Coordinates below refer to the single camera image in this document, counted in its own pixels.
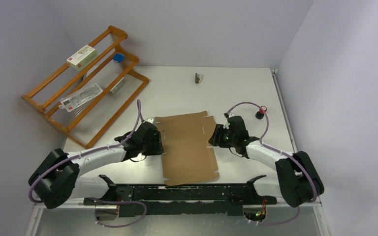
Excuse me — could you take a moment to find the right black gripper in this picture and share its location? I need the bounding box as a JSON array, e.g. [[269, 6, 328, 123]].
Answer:
[[208, 123, 237, 148]]

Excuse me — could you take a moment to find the brown cardboard box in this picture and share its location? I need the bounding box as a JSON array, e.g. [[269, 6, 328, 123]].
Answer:
[[156, 111, 219, 186]]

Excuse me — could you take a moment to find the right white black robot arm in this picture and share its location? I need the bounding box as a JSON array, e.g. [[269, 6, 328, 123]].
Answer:
[[208, 116, 325, 207]]

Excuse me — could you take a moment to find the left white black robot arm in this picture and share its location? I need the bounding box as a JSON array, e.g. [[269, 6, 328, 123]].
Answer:
[[28, 118, 163, 209]]

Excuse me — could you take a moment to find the white green carton box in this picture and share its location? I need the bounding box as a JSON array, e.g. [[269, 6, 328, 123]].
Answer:
[[66, 45, 98, 71]]

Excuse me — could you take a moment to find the red emergency stop button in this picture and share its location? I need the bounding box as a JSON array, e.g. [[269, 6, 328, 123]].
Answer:
[[255, 106, 267, 120]]

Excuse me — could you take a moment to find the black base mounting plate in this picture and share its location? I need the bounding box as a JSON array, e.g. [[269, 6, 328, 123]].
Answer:
[[83, 184, 278, 218]]

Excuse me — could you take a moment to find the small white grey bar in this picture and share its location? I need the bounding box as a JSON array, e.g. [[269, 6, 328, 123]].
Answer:
[[110, 78, 127, 94]]

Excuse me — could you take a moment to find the small metal clip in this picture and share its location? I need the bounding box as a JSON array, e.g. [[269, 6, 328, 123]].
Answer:
[[194, 73, 204, 84]]

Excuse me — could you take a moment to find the orange wooden rack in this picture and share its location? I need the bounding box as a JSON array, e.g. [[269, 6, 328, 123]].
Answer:
[[22, 26, 150, 148]]

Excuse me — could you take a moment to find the clear plastic packet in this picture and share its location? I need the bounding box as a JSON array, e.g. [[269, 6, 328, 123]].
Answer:
[[58, 83, 103, 112]]

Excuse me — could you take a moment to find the blue small object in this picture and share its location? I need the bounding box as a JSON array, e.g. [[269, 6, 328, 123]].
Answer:
[[112, 53, 125, 63]]

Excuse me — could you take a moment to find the aluminium frame rail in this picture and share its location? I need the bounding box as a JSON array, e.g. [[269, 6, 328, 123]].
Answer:
[[24, 184, 331, 236]]

